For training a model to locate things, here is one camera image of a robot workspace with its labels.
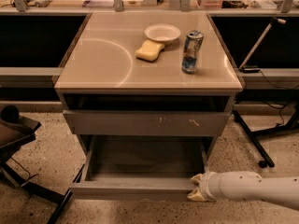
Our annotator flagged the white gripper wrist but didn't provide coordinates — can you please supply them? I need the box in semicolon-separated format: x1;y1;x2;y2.
187;172;216;202

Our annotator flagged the grey drawer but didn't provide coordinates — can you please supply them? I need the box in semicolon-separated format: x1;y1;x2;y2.
70;135;209;202
64;110;230;136

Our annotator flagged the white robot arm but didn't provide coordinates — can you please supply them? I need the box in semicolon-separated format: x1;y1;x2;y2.
188;171;299;210

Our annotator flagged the grey drawer cabinet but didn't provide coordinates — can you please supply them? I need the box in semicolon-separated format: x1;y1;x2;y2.
51;9;246;190

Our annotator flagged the grey top drawer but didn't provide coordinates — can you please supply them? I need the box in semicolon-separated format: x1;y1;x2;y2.
64;110;230;136

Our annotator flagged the black stand right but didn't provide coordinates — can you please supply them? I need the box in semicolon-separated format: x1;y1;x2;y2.
233;105;299;168

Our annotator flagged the black stand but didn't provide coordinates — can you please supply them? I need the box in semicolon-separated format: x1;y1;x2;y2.
0;104;85;224
233;105;299;168

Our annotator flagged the white pole with base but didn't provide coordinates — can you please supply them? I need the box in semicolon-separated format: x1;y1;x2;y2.
239;17;286;74

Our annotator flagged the yellow sponge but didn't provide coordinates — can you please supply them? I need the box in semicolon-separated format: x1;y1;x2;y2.
135;40;165;62

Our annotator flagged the blue silver drink can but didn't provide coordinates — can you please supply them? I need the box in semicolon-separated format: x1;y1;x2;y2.
181;30;204;74

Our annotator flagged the white bowl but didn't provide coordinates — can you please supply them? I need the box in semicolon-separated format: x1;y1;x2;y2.
144;23;181;45

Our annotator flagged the black stand left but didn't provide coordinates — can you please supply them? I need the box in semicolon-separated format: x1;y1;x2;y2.
0;104;85;224

